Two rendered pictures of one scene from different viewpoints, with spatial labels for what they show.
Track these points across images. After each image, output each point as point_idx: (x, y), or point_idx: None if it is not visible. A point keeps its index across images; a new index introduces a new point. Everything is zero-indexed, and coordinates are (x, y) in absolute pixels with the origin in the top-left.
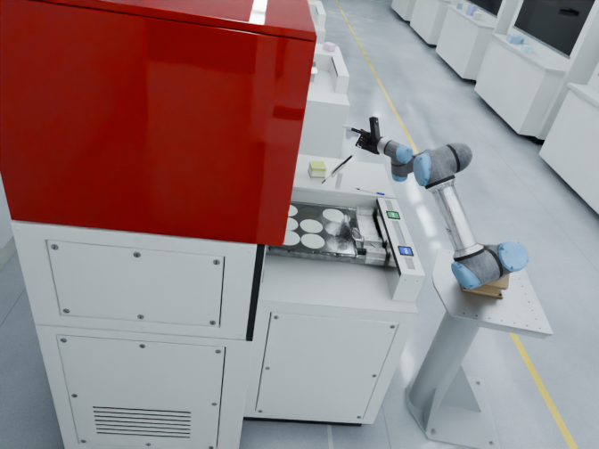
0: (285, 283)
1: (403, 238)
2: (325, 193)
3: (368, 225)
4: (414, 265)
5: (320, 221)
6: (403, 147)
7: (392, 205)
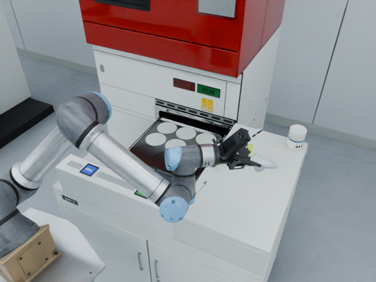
0: (136, 130)
1: (107, 181)
2: None
3: None
4: (70, 167)
5: None
6: (174, 147)
7: None
